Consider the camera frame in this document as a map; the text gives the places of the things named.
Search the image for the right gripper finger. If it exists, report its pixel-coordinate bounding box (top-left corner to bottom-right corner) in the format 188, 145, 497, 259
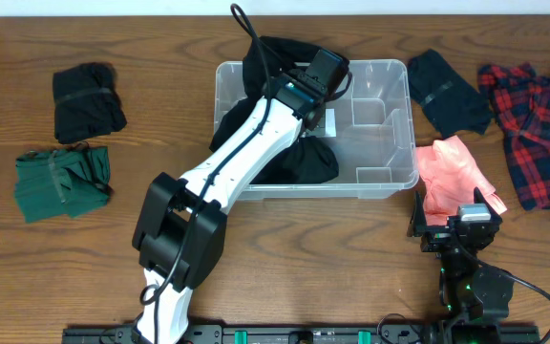
409, 191, 427, 235
473, 187, 497, 213

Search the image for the large black shirt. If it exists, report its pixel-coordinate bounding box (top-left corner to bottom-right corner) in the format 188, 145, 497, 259
209, 36, 339, 184

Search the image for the black cloth with band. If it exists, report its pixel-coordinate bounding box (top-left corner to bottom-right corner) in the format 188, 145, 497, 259
53, 62, 127, 144

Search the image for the green cloth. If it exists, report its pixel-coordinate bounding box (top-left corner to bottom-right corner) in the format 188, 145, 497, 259
13, 146, 111, 223

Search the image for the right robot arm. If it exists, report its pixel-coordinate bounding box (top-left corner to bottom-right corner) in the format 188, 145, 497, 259
407, 188, 513, 330

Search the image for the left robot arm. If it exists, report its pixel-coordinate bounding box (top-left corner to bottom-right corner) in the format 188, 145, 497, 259
132, 49, 352, 343

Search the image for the pink cloth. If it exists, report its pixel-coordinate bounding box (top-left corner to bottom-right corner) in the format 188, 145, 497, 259
416, 136, 507, 226

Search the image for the clear plastic storage bin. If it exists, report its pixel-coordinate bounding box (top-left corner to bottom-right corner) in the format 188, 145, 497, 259
239, 59, 419, 201

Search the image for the dark folded cloth right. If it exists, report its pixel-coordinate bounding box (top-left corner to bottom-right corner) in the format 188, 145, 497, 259
408, 49, 494, 139

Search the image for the red plaid shirt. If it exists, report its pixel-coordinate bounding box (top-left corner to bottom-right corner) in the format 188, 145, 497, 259
477, 63, 550, 210

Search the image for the left black cable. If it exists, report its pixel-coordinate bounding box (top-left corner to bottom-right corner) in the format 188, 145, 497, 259
134, 3, 274, 344

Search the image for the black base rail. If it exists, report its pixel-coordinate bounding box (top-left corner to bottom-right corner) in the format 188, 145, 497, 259
61, 323, 541, 344

